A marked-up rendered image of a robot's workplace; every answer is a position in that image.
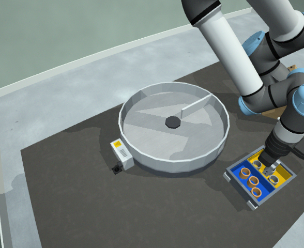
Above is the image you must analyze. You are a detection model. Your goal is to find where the bronze bushing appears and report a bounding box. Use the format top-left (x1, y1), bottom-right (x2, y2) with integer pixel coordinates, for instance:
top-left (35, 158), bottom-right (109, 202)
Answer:
top-left (239, 168), bottom-right (250, 179)
top-left (250, 188), bottom-right (262, 199)
top-left (247, 176), bottom-right (259, 188)

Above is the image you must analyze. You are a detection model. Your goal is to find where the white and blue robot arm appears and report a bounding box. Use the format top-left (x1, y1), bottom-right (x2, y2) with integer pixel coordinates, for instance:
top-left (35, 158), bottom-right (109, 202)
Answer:
top-left (181, 0), bottom-right (304, 134)

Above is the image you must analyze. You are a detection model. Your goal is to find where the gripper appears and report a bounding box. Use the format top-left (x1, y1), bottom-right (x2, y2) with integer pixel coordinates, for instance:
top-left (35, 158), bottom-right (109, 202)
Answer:
top-left (258, 117), bottom-right (304, 177)

